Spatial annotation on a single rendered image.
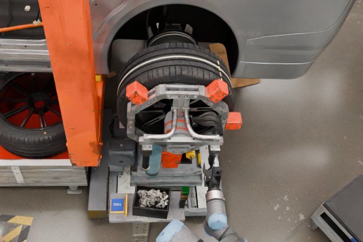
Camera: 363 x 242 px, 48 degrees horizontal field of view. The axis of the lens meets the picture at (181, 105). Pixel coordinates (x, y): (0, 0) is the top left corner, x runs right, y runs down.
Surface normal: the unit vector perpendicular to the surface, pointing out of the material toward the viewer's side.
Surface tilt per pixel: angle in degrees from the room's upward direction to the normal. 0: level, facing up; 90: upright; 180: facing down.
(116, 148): 0
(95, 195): 0
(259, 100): 0
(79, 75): 90
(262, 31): 90
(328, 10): 90
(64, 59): 90
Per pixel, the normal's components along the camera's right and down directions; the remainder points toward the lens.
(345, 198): 0.11, -0.62
